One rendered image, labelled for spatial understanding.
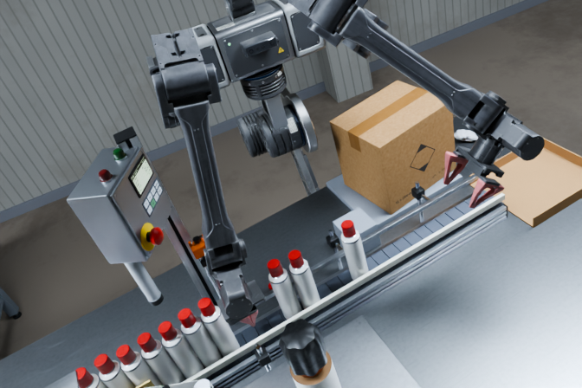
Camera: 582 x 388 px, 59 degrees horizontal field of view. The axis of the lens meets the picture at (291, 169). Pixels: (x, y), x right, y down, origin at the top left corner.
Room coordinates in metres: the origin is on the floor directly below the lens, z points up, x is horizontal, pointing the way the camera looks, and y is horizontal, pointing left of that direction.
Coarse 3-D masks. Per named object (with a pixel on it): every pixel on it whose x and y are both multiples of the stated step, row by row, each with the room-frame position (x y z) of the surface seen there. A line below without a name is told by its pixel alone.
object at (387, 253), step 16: (464, 208) 1.08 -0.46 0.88; (496, 208) 1.04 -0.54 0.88; (432, 224) 1.05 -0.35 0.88; (464, 224) 1.01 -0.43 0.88; (400, 240) 1.03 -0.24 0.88; (416, 240) 1.01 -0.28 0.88; (384, 256) 0.99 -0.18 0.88; (416, 256) 0.96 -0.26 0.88; (384, 272) 0.94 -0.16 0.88; (320, 288) 0.95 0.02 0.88; (336, 288) 0.93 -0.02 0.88; (336, 304) 0.88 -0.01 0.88; (272, 320) 0.89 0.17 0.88; (240, 336) 0.88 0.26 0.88; (256, 336) 0.86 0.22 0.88; (224, 368) 0.80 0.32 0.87
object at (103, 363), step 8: (96, 360) 0.77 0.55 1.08; (104, 360) 0.77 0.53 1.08; (112, 360) 0.80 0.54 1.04; (104, 368) 0.76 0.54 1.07; (112, 368) 0.76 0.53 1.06; (120, 368) 0.77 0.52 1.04; (104, 376) 0.75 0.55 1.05; (112, 376) 0.75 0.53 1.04; (120, 376) 0.76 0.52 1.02; (112, 384) 0.75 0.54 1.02; (120, 384) 0.75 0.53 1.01; (128, 384) 0.76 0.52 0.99
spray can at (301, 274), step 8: (288, 256) 0.90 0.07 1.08; (296, 256) 0.89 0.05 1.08; (296, 264) 0.89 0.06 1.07; (304, 264) 0.90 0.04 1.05; (296, 272) 0.88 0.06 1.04; (304, 272) 0.88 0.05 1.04; (296, 280) 0.88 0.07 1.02; (304, 280) 0.88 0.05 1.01; (312, 280) 0.89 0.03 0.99; (296, 288) 0.90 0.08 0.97; (304, 288) 0.88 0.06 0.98; (312, 288) 0.88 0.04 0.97; (304, 296) 0.88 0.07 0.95; (312, 296) 0.88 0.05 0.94; (304, 304) 0.89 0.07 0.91; (312, 304) 0.88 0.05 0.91
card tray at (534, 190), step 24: (552, 144) 1.25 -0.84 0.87; (504, 168) 1.24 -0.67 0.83; (528, 168) 1.20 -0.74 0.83; (552, 168) 1.17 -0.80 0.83; (576, 168) 1.14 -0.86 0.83; (504, 192) 1.13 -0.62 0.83; (528, 192) 1.10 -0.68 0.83; (552, 192) 1.07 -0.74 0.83; (576, 192) 1.01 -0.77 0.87; (528, 216) 1.01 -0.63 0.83; (552, 216) 0.99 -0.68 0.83
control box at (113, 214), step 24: (96, 168) 0.92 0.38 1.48; (120, 168) 0.89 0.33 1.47; (72, 192) 0.86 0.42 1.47; (96, 192) 0.83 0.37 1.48; (120, 192) 0.84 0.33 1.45; (144, 192) 0.90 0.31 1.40; (96, 216) 0.83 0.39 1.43; (120, 216) 0.82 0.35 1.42; (144, 216) 0.87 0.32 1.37; (168, 216) 0.93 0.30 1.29; (96, 240) 0.84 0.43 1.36; (120, 240) 0.82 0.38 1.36; (144, 240) 0.83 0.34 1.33
